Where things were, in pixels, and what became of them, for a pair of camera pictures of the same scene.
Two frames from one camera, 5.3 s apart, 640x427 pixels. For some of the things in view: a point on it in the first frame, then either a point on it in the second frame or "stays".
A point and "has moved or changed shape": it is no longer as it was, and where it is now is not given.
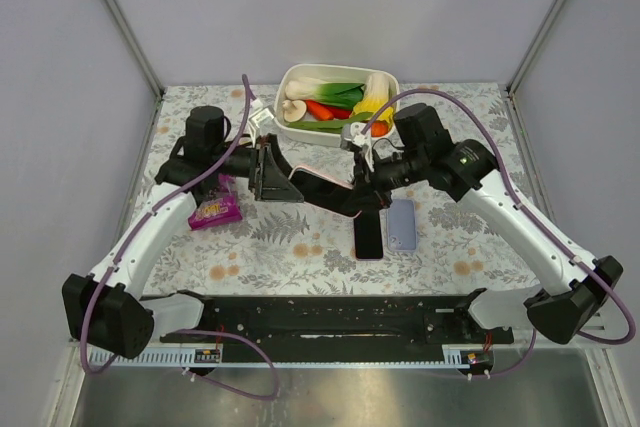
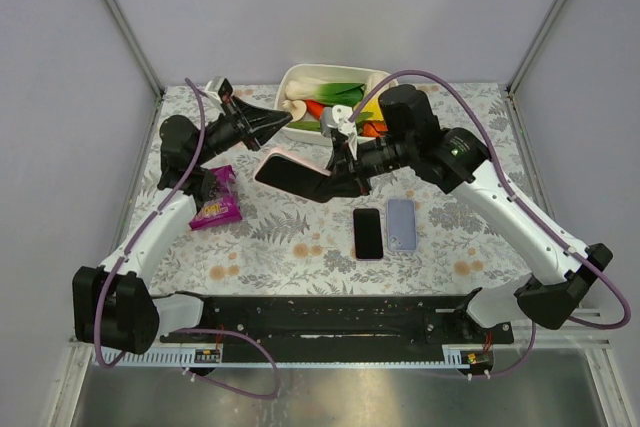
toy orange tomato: [379, 128] stays
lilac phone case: [401, 227] stays
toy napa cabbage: [376, 96] stays
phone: [325, 191] has moved or changed shape
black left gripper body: [255, 173] -> [242, 123]
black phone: [368, 235] stays
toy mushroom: [294, 110] stays
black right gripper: [363, 181] -> [351, 167]
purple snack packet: [222, 208] stays
